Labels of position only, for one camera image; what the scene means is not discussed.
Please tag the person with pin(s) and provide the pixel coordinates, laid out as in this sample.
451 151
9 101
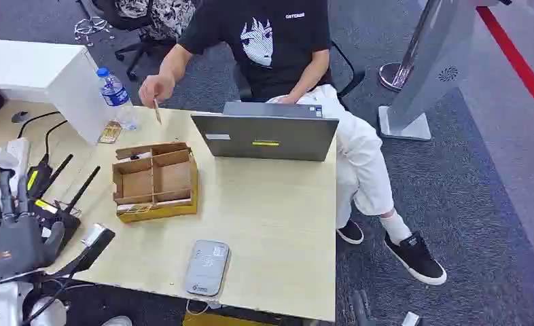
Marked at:
276 49

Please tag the black chair of person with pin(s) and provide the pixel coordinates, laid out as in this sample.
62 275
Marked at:
346 67

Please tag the small grey round object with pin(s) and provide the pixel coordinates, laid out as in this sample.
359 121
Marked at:
20 117

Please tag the black router with antennas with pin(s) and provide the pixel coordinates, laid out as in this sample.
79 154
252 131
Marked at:
53 202

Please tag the white power strip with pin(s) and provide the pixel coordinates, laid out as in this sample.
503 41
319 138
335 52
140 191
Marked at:
19 155

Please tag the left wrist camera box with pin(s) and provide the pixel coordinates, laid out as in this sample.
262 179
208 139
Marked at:
97 237

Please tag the black shoe white sole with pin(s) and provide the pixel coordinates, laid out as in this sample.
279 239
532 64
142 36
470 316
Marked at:
350 232
418 261

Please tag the yellow patterned card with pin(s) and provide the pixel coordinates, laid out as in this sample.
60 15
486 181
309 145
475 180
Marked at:
110 132

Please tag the card with dark print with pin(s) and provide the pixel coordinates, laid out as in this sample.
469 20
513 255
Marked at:
134 157

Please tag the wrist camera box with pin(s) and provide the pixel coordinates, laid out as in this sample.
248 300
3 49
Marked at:
97 237
411 319

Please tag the grey flat card reader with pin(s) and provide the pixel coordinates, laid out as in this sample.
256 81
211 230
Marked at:
207 267

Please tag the person's left hand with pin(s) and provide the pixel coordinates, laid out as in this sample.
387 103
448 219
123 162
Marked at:
286 99

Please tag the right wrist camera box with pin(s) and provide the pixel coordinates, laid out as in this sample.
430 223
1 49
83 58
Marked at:
411 319

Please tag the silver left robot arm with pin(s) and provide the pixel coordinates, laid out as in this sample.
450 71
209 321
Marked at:
1 303

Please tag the black office chair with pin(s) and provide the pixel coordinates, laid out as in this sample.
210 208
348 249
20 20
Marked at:
145 27

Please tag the yellow box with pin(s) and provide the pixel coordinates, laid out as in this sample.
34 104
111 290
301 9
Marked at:
222 320

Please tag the card with pale edge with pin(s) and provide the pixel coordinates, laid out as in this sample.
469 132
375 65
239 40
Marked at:
157 112

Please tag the clear water bottle blue cap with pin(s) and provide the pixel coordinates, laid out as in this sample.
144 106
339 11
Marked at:
116 99

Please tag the wooden card box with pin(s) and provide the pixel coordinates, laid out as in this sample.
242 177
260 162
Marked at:
156 184

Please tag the person's right hand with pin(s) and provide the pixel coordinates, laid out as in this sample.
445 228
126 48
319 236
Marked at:
155 87

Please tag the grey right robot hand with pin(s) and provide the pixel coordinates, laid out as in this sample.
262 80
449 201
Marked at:
359 308

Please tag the grey kiosk stand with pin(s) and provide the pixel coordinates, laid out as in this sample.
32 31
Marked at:
429 67

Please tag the card with yellow print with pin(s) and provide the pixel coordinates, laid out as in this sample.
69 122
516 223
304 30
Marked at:
134 208

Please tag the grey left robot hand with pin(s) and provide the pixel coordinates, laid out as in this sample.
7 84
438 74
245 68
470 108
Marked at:
10 247

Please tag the grey laptop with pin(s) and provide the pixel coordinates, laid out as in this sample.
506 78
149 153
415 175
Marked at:
267 135

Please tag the white cabinet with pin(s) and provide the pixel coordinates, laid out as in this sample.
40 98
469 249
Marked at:
37 72

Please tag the chrome stanchion post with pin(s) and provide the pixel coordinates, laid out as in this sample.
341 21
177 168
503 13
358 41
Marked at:
400 67

